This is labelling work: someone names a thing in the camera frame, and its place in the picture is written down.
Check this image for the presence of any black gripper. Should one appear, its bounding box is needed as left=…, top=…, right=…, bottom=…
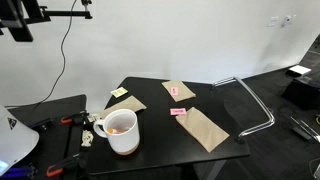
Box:
left=0, top=0, right=52, bottom=43

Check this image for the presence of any orange marker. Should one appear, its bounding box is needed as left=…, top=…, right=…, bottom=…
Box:
left=107, top=126, right=131, bottom=135

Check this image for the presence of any white ceramic mug cup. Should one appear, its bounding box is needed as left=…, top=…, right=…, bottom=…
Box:
left=92, top=108, right=141, bottom=156

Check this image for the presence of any dark blue clamp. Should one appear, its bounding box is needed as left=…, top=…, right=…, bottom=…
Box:
left=28, top=117, right=56, bottom=132

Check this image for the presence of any yellow-green sticky note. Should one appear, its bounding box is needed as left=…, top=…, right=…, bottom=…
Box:
left=110, top=86, right=129, bottom=99

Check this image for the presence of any black perforated breadboard table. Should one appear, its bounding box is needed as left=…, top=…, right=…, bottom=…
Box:
left=6, top=94, right=88, bottom=180

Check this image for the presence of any white crumpled cloth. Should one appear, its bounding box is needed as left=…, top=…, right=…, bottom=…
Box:
left=81, top=129, right=94, bottom=148

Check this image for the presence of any plain brown paper bag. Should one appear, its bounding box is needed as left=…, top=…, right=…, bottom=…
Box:
left=98, top=95, right=148, bottom=119

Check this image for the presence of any brown paper bag pink label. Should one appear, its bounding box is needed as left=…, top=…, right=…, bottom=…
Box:
left=161, top=79, right=197, bottom=103

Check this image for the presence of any pink sticky note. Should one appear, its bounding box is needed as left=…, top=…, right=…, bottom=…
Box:
left=169, top=107, right=187, bottom=117

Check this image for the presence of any large brown paper bag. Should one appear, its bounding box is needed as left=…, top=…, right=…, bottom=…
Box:
left=175, top=107, right=230, bottom=154

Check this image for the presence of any black box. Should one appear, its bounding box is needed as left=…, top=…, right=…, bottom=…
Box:
left=281, top=76, right=320, bottom=111

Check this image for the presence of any metal floor stand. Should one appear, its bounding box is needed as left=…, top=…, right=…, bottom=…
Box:
left=288, top=114, right=320, bottom=144

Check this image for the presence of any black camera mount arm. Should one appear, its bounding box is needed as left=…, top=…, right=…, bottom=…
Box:
left=38, top=0, right=93, bottom=20

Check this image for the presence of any black hanging cable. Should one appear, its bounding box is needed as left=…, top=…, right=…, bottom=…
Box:
left=4, top=0, right=78, bottom=109

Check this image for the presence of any orange-handled black clamp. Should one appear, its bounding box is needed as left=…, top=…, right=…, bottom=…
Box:
left=60, top=111, right=89, bottom=125
left=46, top=153, right=84, bottom=178

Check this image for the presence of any chrome tube chair frame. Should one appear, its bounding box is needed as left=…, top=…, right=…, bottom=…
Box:
left=211, top=76, right=276, bottom=142

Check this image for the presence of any white wall outlet plate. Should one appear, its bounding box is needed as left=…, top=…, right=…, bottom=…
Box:
left=266, top=16, right=280, bottom=28

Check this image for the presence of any white wall socket with plug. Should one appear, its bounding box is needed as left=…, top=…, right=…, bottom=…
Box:
left=282, top=14, right=297, bottom=28

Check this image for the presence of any thin white floor cable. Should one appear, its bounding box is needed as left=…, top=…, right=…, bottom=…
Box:
left=308, top=158, right=320, bottom=180

